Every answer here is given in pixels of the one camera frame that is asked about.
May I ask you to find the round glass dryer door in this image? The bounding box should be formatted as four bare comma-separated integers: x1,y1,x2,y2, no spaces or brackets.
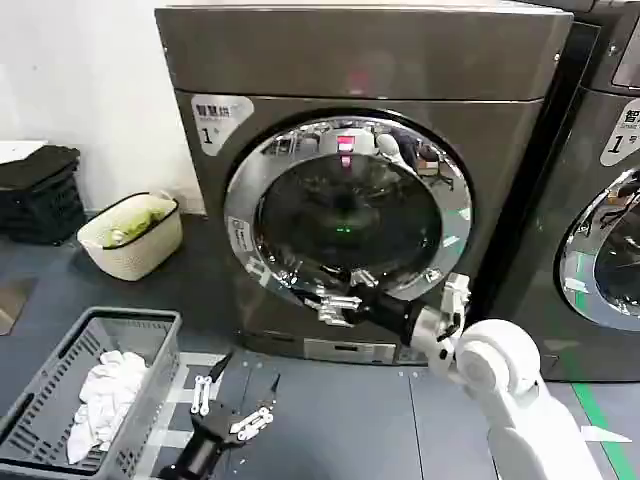
553,167,640,334
223,115,474,321

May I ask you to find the grey dryer with dark panel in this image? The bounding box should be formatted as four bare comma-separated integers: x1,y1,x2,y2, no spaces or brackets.
492,0,640,384

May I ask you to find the grey slotted plastic basket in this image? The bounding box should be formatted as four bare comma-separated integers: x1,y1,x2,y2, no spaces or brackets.
0,307,182,476

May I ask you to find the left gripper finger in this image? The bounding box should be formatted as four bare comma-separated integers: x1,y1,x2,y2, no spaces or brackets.
228,373,282,444
189,351,235,417

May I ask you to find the stack of black crates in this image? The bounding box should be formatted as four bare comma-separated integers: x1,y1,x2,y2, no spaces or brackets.
0,144,87,246

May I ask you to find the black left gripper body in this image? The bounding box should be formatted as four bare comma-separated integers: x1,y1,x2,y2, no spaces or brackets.
173,398,239,477

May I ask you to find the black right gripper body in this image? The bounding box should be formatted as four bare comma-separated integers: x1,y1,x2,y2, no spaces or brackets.
349,291,424,347

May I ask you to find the white paper sheet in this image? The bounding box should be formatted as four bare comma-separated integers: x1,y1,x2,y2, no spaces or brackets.
0,141,49,165

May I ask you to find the grey dryer with red display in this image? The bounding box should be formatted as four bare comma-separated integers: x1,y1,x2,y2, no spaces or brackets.
153,5,575,369

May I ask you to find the green cloth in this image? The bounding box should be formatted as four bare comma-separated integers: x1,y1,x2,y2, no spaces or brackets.
102,202,169,249

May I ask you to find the white crumpled cloth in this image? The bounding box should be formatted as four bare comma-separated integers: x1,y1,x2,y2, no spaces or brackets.
67,349,151,465

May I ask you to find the silver dryer label sticker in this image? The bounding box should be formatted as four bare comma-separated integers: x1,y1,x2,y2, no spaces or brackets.
191,94,255,159
598,97,640,169

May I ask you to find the white woven laundry basket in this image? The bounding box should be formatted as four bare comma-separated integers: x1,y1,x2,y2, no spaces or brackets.
76,190,184,282

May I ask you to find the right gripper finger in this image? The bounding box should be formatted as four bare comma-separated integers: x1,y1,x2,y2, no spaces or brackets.
303,293,363,311
315,306,354,329

